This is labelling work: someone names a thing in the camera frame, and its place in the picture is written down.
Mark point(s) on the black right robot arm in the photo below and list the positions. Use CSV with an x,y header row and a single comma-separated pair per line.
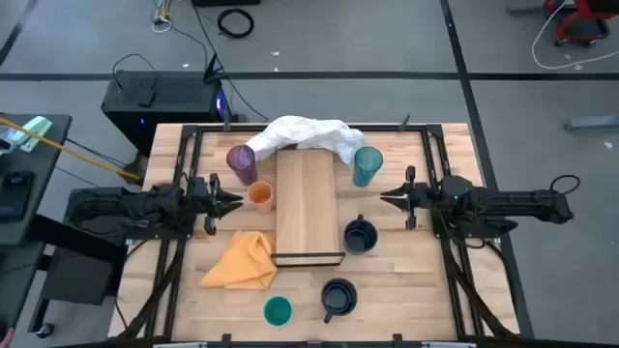
x,y
508,205

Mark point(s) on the green plastic cup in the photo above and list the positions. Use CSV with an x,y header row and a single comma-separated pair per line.
x,y
277,310

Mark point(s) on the black desk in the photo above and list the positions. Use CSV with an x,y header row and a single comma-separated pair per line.
x,y
43,159

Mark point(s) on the black metal stand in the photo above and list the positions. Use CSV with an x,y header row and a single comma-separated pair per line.
x,y
77,275

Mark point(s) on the black wifi antenna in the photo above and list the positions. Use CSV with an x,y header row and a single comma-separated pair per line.
x,y
213,70

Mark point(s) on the white cloth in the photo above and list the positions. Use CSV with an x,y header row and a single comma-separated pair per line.
x,y
309,133

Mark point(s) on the small black box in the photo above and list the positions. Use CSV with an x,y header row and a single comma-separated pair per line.
x,y
146,98

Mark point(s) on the yellow waffle cloth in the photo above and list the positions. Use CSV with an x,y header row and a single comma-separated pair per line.
x,y
244,266

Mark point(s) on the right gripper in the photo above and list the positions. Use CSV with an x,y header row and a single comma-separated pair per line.
x,y
423,197

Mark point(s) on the mint green stapler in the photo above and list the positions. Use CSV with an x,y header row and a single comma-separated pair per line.
x,y
31,131

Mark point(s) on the black smartphone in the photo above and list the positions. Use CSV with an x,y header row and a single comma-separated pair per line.
x,y
15,195

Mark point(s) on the dark blue enamel mug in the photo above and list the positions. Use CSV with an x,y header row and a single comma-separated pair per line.
x,y
360,237
338,296

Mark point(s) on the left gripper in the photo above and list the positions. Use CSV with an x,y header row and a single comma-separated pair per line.
x,y
200,200

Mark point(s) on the black computer tower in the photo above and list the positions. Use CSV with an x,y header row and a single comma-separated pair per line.
x,y
169,101

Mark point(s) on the black aluminium rig frame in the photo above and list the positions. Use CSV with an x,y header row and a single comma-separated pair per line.
x,y
191,145

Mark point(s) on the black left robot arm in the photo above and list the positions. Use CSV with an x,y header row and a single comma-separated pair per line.
x,y
130,208

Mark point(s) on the purple plastic tumbler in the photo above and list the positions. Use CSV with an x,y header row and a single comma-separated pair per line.
x,y
242,162

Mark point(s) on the teal faceted tumbler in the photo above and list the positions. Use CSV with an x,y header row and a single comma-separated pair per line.
x,y
367,164

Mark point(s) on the grey metal floor bar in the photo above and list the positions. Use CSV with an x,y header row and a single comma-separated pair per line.
x,y
592,122

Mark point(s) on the orange plastic cup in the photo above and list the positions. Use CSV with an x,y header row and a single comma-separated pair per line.
x,y
260,194

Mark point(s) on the red chair base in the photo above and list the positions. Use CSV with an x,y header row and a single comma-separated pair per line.
x,y
580,26

